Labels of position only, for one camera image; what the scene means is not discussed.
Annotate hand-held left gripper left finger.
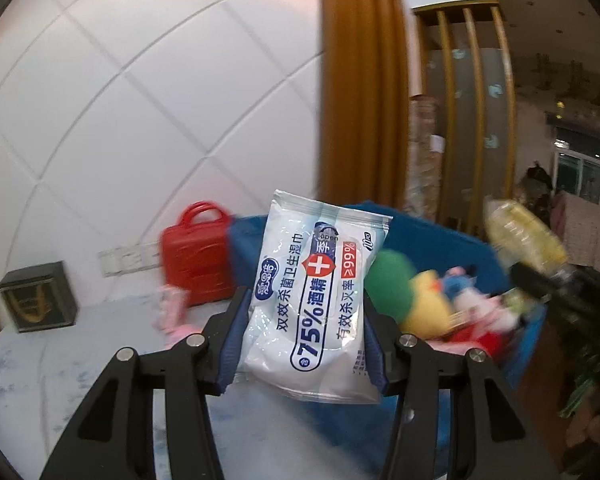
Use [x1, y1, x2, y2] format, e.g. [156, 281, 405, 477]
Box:
[39, 285, 253, 480]

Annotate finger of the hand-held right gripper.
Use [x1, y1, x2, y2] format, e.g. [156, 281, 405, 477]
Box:
[510, 261, 586, 311]

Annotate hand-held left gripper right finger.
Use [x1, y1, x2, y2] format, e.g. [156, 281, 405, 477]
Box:
[362, 305, 563, 480]

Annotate blue plastic crate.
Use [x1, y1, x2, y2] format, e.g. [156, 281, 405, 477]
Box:
[226, 200, 550, 463]

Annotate yellow duck plush green hat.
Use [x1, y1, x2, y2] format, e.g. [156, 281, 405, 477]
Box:
[367, 249, 453, 336]

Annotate white plush toy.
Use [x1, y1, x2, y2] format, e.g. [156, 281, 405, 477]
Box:
[452, 287, 491, 321]

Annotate white wet wipes pack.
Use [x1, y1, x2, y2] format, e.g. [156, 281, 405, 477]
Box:
[236, 189, 393, 405]

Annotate pig plush red dress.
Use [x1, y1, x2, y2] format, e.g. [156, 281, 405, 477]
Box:
[425, 305, 521, 361]

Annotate floral cloth desktop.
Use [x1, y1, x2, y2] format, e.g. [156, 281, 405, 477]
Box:
[0, 295, 396, 480]

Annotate pink striped box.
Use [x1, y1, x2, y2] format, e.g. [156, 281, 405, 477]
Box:
[154, 284, 192, 333]

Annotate pig plush blue shirt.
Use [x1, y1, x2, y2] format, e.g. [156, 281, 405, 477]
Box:
[442, 266, 481, 301]

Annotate red toy suitcase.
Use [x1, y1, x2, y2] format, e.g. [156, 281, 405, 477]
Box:
[160, 201, 236, 307]

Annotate green framed window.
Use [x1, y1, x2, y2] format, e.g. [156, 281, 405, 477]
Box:
[552, 127, 600, 206]

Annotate wooden slat partition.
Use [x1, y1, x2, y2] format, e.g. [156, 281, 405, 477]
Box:
[411, 2, 517, 246]

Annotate black gift box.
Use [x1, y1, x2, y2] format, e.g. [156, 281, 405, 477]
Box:
[0, 261, 78, 333]

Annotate brown wooden wall trim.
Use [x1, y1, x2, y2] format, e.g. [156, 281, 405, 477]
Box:
[317, 0, 411, 211]

